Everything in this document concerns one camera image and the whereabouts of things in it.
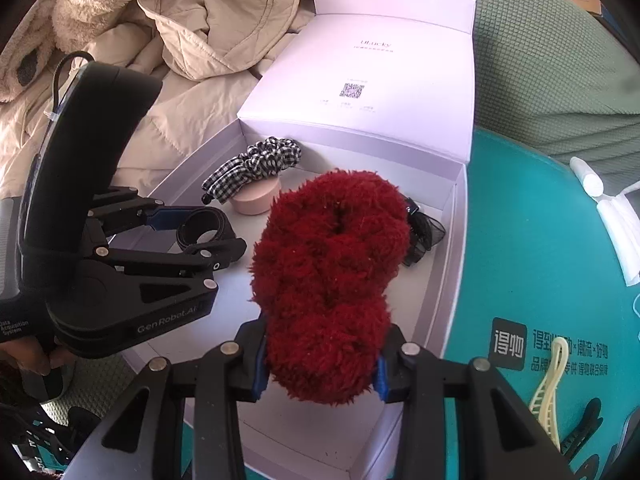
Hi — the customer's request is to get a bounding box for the black hair tie ring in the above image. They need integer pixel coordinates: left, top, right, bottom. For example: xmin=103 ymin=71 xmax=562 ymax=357
xmin=176 ymin=206 xmax=238 ymax=254

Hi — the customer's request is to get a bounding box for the operator left hand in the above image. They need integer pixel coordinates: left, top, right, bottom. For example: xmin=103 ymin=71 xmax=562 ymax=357
xmin=0 ymin=337 xmax=76 ymax=376

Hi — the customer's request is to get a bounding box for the beige puffer coat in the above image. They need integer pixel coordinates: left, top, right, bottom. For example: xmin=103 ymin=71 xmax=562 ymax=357
xmin=1 ymin=0 xmax=314 ymax=197

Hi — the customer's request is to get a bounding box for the white lint roller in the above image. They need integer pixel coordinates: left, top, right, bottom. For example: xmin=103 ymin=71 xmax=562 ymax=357
xmin=570 ymin=156 xmax=604 ymax=198

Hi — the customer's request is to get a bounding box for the cream hair claw clip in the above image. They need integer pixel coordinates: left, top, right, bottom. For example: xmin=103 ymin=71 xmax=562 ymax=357
xmin=529 ymin=336 xmax=570 ymax=448

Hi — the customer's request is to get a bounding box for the black ribbon hair clip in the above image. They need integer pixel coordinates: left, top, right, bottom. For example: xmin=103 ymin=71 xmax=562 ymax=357
xmin=402 ymin=197 xmax=446 ymax=266

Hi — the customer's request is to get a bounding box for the black alligator hair clip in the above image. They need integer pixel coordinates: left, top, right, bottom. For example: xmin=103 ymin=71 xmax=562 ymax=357
xmin=560 ymin=398 xmax=603 ymax=463

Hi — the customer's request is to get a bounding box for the pink round puff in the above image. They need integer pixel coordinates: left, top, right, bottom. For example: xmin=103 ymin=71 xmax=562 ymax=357
xmin=230 ymin=177 xmax=281 ymax=216

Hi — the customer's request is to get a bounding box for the cream fleece jacket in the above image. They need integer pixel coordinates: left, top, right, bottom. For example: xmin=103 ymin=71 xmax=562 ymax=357
xmin=1 ymin=0 xmax=132 ymax=103

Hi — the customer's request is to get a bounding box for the black white gingham scrunchie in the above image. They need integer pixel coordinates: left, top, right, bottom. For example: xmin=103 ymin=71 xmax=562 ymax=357
xmin=202 ymin=136 xmax=303 ymax=205

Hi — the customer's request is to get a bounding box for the white gift box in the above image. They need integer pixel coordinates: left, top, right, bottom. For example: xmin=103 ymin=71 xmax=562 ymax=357
xmin=124 ymin=0 xmax=476 ymax=479

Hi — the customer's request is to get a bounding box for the red fluffy hair clip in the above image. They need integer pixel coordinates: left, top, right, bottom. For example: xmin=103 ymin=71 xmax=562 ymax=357
xmin=250 ymin=170 xmax=410 ymax=405

